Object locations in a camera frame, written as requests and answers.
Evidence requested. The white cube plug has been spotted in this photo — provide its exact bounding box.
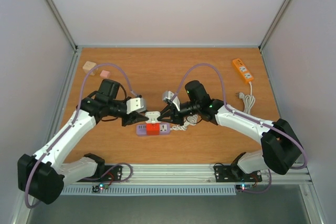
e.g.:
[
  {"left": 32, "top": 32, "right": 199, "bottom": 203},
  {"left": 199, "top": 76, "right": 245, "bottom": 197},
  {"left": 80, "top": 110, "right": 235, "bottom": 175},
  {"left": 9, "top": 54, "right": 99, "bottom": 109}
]
[{"left": 145, "top": 111, "right": 161, "bottom": 124}]

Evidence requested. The purple power strip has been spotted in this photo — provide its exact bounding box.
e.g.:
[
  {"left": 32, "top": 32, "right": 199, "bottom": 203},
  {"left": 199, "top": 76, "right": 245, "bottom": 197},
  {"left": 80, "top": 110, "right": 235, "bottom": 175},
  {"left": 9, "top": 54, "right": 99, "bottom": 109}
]
[{"left": 136, "top": 123, "right": 170, "bottom": 136}]

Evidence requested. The red cube socket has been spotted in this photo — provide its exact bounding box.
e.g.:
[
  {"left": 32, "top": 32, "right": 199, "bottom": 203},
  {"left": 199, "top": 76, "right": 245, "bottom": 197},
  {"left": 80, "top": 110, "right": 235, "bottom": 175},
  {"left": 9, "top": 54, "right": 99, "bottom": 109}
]
[{"left": 146, "top": 123, "right": 160, "bottom": 136}]

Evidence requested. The pink plug adapter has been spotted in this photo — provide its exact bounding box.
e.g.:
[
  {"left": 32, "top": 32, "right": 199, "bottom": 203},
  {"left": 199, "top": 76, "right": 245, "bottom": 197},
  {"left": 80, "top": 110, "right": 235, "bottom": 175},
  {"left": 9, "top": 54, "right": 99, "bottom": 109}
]
[{"left": 100, "top": 70, "right": 111, "bottom": 79}]

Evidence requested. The beige cube socket adapter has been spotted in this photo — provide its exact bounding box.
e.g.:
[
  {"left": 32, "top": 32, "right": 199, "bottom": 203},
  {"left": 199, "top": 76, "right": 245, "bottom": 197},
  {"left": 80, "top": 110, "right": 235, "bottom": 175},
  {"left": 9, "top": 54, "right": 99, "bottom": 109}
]
[{"left": 82, "top": 61, "right": 97, "bottom": 76}]

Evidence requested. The white cord of orange strip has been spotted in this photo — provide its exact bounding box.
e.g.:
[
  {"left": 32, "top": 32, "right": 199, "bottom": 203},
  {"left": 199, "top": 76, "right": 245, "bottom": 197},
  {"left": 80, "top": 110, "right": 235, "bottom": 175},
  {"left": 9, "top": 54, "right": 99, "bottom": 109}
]
[{"left": 235, "top": 81, "right": 256, "bottom": 114}]

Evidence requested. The orange power strip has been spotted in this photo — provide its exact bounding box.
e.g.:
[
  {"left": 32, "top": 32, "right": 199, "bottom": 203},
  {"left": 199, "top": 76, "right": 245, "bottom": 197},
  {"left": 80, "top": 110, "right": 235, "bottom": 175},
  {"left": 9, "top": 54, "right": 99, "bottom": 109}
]
[{"left": 232, "top": 58, "right": 254, "bottom": 84}]

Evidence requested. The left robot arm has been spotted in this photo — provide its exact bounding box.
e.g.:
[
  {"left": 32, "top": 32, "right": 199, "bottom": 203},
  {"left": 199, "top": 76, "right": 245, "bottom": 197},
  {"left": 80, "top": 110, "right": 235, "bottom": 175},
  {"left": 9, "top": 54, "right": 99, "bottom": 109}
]
[{"left": 17, "top": 79, "right": 148, "bottom": 208}]

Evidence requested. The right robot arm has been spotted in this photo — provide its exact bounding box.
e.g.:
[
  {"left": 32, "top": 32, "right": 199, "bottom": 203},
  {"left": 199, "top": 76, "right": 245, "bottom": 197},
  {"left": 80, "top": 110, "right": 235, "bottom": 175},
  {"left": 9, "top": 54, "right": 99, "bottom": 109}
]
[{"left": 158, "top": 80, "right": 303, "bottom": 180}]

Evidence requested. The left small circuit board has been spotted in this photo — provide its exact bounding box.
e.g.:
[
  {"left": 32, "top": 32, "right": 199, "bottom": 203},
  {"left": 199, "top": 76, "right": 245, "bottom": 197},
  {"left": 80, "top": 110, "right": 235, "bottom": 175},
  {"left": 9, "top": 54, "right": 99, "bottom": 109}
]
[{"left": 92, "top": 184, "right": 109, "bottom": 193}]

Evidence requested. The small circuit board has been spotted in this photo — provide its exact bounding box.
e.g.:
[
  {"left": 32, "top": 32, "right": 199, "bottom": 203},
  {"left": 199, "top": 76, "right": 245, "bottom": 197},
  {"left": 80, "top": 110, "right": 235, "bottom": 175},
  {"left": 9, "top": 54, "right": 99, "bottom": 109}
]
[
  {"left": 92, "top": 184, "right": 109, "bottom": 193},
  {"left": 236, "top": 184, "right": 254, "bottom": 191}
]

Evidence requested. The right small circuit board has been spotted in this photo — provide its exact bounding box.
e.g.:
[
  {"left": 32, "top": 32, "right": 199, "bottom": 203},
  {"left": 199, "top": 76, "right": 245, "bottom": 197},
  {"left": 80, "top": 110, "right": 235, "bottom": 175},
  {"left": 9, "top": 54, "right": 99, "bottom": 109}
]
[{"left": 236, "top": 184, "right": 254, "bottom": 191}]

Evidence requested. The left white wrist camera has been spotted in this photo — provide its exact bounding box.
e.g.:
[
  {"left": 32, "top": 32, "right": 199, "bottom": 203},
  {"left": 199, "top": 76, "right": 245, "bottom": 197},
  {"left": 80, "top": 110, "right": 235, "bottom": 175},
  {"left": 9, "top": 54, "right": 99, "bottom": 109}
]
[{"left": 126, "top": 97, "right": 147, "bottom": 114}]

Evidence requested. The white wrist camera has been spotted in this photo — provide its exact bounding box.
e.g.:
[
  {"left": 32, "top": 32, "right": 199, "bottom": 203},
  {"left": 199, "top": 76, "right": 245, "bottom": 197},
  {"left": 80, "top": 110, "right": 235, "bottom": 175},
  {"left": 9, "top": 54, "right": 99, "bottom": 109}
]
[
  {"left": 126, "top": 97, "right": 147, "bottom": 114},
  {"left": 162, "top": 91, "right": 181, "bottom": 111}
]

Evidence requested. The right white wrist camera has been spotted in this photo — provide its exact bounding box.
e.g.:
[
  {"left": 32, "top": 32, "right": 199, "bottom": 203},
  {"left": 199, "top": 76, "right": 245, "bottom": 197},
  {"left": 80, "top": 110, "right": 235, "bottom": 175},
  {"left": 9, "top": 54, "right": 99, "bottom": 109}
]
[{"left": 162, "top": 91, "right": 181, "bottom": 111}]

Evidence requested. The aluminium front rail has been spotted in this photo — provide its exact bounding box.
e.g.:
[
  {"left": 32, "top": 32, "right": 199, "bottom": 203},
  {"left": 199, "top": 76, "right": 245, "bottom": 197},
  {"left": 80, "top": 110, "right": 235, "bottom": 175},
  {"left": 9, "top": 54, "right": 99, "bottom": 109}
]
[{"left": 24, "top": 163, "right": 312, "bottom": 185}]

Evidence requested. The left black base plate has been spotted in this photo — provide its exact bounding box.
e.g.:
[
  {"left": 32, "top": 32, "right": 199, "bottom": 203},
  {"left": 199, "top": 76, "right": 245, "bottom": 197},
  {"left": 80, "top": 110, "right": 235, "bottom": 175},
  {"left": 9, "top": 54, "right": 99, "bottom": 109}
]
[{"left": 78, "top": 165, "right": 123, "bottom": 183}]

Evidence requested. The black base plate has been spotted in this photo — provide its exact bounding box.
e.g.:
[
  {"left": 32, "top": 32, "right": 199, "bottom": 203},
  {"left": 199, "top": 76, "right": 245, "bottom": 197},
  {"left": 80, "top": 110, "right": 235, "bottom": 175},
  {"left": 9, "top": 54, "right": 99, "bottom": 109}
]
[
  {"left": 213, "top": 163, "right": 262, "bottom": 183},
  {"left": 78, "top": 165, "right": 123, "bottom": 183}
]

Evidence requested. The blue slotted cable duct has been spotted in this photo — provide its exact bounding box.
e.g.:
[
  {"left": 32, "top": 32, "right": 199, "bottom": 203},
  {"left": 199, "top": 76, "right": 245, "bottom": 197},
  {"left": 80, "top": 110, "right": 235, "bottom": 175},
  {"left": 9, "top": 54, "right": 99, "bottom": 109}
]
[{"left": 61, "top": 185, "right": 236, "bottom": 197}]

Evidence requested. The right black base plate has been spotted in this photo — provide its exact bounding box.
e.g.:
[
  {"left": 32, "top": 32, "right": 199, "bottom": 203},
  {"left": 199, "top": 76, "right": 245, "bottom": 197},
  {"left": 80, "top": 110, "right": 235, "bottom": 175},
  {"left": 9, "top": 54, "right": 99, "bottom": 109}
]
[{"left": 213, "top": 163, "right": 262, "bottom": 183}]

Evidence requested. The left aluminium corner post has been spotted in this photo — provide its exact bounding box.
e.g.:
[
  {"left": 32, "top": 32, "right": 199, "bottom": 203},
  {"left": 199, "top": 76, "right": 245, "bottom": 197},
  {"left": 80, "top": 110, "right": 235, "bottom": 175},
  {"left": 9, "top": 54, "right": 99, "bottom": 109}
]
[{"left": 45, "top": 0, "right": 78, "bottom": 51}]

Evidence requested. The aluminium corner post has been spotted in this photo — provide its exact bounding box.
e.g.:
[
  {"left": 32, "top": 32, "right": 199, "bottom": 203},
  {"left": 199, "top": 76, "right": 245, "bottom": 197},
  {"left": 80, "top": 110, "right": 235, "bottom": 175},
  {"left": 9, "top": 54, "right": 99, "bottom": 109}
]
[
  {"left": 258, "top": 0, "right": 292, "bottom": 52},
  {"left": 45, "top": 0, "right": 78, "bottom": 51}
]

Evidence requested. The right aluminium corner post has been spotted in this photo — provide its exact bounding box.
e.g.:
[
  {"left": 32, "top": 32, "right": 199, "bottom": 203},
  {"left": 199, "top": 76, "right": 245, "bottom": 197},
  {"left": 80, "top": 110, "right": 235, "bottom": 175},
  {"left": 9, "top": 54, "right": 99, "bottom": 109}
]
[{"left": 258, "top": 0, "right": 292, "bottom": 52}]

